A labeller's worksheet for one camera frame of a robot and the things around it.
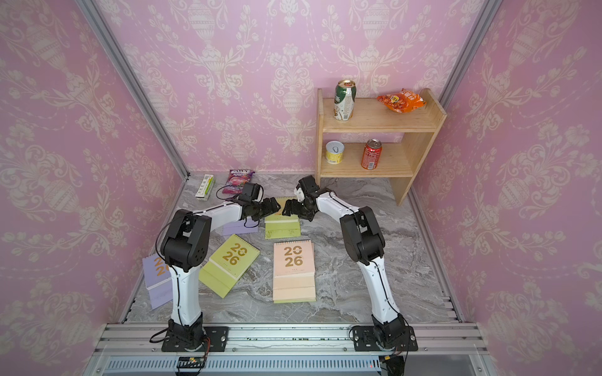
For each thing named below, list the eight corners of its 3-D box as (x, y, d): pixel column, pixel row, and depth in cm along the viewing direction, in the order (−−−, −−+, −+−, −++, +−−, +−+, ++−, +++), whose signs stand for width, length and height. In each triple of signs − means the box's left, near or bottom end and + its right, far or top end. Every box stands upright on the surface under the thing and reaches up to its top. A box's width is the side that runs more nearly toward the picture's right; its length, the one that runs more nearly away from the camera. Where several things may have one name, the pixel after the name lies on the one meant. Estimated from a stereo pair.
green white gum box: (198, 201, 113) (195, 194, 109) (208, 179, 121) (205, 173, 118) (207, 201, 112) (204, 195, 108) (216, 180, 121) (213, 173, 117)
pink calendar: (270, 300, 84) (268, 296, 80) (275, 246, 97) (273, 240, 94) (315, 300, 84) (315, 296, 80) (314, 246, 97) (314, 240, 94)
